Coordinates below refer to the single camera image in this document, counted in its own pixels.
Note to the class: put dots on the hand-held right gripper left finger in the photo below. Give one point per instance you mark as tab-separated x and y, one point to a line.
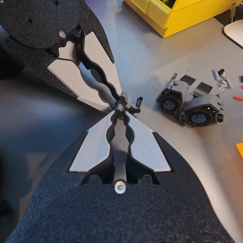
91	151

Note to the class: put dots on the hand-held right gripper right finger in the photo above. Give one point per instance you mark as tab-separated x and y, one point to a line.
148	151

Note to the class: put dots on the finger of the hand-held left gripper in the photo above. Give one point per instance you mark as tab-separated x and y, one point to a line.
72	76
100	53

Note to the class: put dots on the black brick assembly coloured pins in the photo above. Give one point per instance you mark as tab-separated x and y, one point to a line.
122	106

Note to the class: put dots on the small brick parts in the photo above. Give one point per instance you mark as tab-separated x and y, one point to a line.
224	81

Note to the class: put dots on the grey desk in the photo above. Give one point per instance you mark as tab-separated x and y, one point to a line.
151	62

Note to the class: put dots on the grey twin engine brick model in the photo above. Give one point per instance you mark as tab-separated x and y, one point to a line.
180	89

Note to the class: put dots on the yellow storage bin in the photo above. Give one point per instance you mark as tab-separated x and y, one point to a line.
180	19
240	149

